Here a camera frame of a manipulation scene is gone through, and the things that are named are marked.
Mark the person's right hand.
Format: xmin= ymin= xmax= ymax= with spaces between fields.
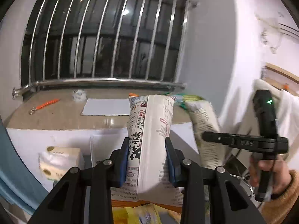
xmin=249 ymin=155 xmax=292 ymax=195

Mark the tissue pack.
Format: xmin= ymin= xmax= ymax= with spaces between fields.
xmin=38 ymin=146 xmax=85 ymax=181

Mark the yellow flat snack packet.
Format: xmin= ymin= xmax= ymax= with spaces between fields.
xmin=112 ymin=207 xmax=140 ymax=224

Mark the yellow blue-logo snack bag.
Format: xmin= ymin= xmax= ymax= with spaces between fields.
xmin=126 ymin=204 xmax=181 ymax=224

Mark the orange beaded tool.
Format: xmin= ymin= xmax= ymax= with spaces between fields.
xmin=28 ymin=99 xmax=60 ymax=115

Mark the pale green snack bag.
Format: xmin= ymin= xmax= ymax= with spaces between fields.
xmin=183 ymin=95 xmax=226 ymax=169

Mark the green packets pile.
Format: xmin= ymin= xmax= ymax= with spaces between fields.
xmin=164 ymin=93 xmax=203 ymax=110

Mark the blue curtain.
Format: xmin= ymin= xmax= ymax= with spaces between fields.
xmin=0 ymin=123 xmax=48 ymax=215

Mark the white storage box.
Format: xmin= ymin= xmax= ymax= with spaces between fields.
xmin=90 ymin=122 xmax=201 ymax=166

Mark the orange sleeve forearm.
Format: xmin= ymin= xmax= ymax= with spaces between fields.
xmin=261 ymin=170 xmax=298 ymax=223

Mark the steel window guard rail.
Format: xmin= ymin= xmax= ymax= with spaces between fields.
xmin=12 ymin=0 xmax=198 ymax=98

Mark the white paper sheet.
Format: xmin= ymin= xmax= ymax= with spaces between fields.
xmin=81 ymin=98 xmax=130 ymax=116

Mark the white noodle snack bag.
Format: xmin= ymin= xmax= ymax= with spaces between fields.
xmin=111 ymin=95 xmax=183 ymax=207

